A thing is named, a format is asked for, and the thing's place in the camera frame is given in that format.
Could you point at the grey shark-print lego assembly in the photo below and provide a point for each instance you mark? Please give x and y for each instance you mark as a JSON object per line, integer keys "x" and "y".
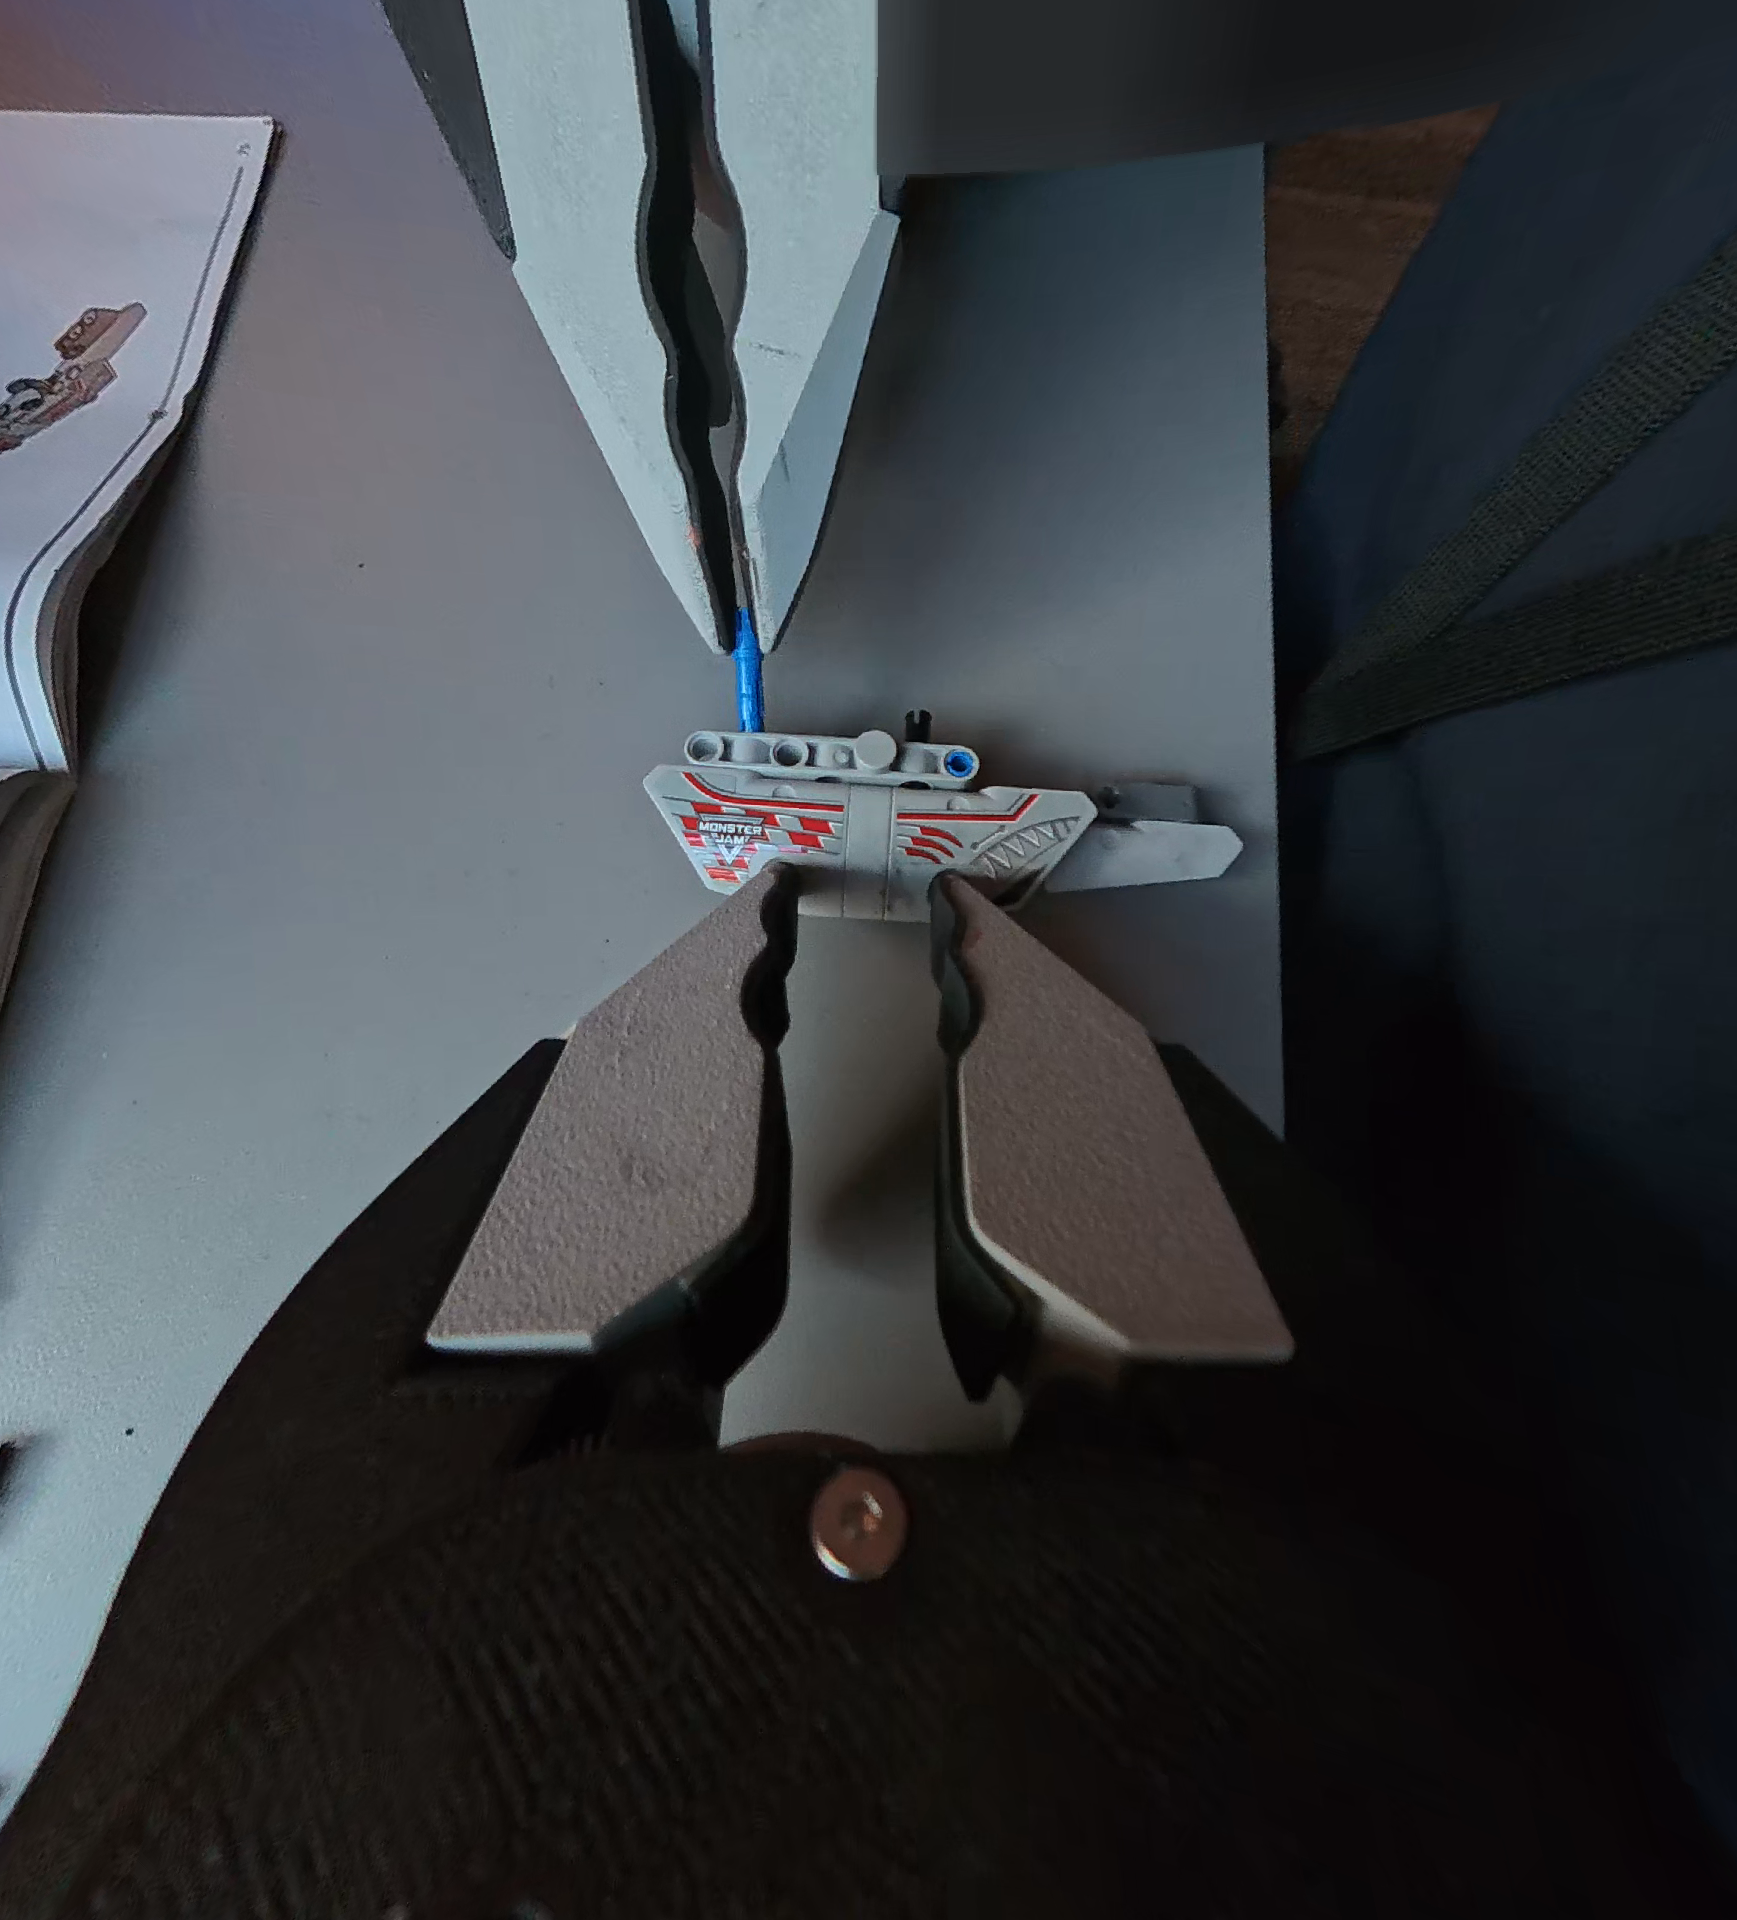
{"x": 868, "y": 818}

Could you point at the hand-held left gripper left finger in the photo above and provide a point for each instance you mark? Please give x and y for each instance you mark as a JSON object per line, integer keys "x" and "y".
{"x": 614, "y": 1171}

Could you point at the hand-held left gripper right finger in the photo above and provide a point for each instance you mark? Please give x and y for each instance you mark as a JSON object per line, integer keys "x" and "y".
{"x": 1107, "y": 1171}

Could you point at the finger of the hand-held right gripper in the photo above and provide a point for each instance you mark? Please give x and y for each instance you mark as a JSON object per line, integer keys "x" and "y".
{"x": 567, "y": 180}
{"x": 809, "y": 226}

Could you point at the blue lego pin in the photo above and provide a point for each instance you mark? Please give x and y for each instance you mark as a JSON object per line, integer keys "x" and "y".
{"x": 746, "y": 683}

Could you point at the open lego instruction manual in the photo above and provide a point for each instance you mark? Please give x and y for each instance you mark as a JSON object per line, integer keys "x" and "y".
{"x": 43, "y": 226}

